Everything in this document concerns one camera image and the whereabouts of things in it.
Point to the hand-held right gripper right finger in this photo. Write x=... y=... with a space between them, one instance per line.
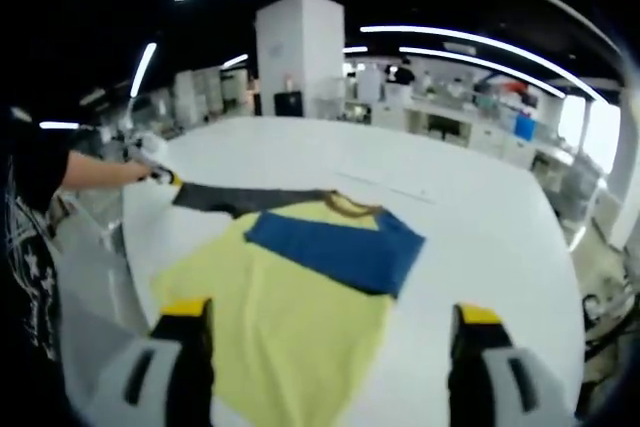
x=505 y=377

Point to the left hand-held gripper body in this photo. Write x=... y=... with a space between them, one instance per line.
x=150 y=149

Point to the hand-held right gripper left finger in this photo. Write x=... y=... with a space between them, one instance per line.
x=150 y=377

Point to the yellow and blue garment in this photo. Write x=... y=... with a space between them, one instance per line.
x=290 y=297

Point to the person's left hand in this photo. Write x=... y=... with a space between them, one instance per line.
x=136 y=173

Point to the black box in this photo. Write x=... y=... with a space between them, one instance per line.
x=288 y=104

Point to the white square pillar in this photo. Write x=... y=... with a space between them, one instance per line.
x=300 y=52

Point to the blue container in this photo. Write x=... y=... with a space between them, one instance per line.
x=525 y=127

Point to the white counter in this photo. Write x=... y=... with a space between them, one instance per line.
x=465 y=129

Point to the bright window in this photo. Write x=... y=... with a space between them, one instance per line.
x=595 y=137

